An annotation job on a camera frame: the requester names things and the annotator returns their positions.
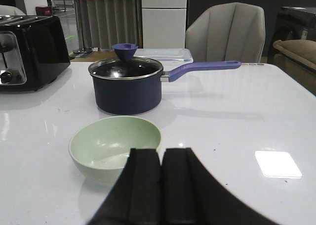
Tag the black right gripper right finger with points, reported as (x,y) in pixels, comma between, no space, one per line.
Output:
(192,196)

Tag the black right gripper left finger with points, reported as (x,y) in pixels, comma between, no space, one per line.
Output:
(135,197)

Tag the green bowl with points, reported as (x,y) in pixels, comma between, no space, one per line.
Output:
(101,149)

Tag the dark blue saucepan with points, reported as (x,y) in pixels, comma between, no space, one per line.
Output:
(129,97)

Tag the glass pot lid blue knob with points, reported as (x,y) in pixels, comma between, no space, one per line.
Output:
(125,66)

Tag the clear plastic container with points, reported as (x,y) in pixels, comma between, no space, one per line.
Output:
(165,54)

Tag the beige upholstered chair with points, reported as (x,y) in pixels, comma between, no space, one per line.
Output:
(231,31)

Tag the black chrome toaster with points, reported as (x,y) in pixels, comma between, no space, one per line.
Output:
(33,51)

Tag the white cabinet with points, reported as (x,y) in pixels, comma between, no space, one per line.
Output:
(164,23)

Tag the red box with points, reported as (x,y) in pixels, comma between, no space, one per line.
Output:
(43,10)

